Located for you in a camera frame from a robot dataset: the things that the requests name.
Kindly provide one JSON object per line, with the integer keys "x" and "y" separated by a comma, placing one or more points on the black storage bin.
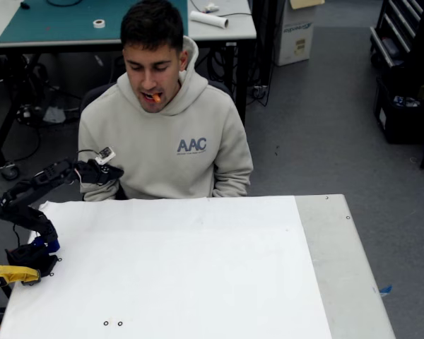
{"x": 399, "y": 123}

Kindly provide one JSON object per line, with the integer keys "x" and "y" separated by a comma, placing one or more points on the grey workbench with black legs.
{"x": 229, "y": 30}

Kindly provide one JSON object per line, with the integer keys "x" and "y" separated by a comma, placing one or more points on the black caster wheel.
{"x": 259, "y": 92}
{"x": 10, "y": 172}

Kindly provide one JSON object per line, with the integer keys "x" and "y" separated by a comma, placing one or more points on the black tool drawer cart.
{"x": 399, "y": 31}

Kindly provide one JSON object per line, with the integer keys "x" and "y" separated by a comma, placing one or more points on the small orange carrot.
{"x": 157, "y": 97}

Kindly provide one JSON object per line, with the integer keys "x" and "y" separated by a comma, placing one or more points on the green cutting mat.
{"x": 56, "y": 24}

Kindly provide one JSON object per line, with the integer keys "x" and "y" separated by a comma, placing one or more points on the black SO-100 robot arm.
{"x": 28, "y": 212}

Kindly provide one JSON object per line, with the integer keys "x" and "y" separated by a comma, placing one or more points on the crumpled white wrapper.
{"x": 210, "y": 7}

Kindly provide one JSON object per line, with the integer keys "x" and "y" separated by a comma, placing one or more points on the manila folder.
{"x": 305, "y": 3}

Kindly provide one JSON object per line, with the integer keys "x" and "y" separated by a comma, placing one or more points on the man in beige hoodie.
{"x": 162, "y": 141}

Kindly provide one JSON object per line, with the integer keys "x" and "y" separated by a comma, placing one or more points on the yellow bar clamp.
{"x": 14, "y": 273}

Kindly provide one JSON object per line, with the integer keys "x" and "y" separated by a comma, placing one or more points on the white gripper camera module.
{"x": 105, "y": 154}

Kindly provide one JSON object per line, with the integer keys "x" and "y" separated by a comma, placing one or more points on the white cardboard box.
{"x": 295, "y": 39}

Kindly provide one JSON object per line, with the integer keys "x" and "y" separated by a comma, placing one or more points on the blue tape scrap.
{"x": 386, "y": 289}

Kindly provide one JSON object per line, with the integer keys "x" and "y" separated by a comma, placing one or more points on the white crumpled bag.
{"x": 53, "y": 114}

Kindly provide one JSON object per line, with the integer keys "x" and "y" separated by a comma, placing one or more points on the large white paper sheet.
{"x": 180, "y": 268}

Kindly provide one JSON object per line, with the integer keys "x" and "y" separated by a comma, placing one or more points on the white tape roll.
{"x": 99, "y": 23}

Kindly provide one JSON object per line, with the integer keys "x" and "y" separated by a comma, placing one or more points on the rolled white paper tube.
{"x": 208, "y": 19}

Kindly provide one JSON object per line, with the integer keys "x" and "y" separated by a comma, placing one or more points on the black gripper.
{"x": 108, "y": 174}

